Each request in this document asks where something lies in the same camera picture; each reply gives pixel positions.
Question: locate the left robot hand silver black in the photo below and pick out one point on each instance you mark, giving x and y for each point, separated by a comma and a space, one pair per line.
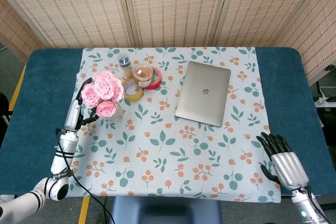
73, 113

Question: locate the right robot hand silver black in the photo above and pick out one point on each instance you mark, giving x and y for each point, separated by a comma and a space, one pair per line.
288, 166

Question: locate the pink rose bouquet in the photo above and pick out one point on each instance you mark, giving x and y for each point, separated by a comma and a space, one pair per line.
105, 85

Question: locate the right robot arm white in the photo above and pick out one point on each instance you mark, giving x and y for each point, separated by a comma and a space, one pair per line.
304, 205

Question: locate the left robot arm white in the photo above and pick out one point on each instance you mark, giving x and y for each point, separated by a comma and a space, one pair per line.
63, 150

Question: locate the clear textured glass vase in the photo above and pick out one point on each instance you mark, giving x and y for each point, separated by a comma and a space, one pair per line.
119, 113

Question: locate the blue table cover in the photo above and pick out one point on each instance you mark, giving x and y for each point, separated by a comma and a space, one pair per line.
34, 90

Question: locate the yellow clear tape roll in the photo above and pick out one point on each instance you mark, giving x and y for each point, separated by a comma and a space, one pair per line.
134, 97

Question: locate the small bottle blue cap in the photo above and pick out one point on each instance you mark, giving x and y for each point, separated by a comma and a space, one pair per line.
123, 61

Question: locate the clear snack jar orange contents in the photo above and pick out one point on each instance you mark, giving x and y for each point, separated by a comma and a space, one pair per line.
143, 73

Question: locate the red tape roll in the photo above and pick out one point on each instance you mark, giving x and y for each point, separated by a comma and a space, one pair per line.
156, 81

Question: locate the woven bamboo screen panel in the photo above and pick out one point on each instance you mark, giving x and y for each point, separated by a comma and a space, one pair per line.
73, 6
315, 37
15, 32
176, 6
262, 6

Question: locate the white fruit leaf print tablecloth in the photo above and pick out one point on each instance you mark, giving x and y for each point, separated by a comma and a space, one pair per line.
170, 155

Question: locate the grey closed laptop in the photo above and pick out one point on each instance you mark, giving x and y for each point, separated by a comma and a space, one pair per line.
203, 95

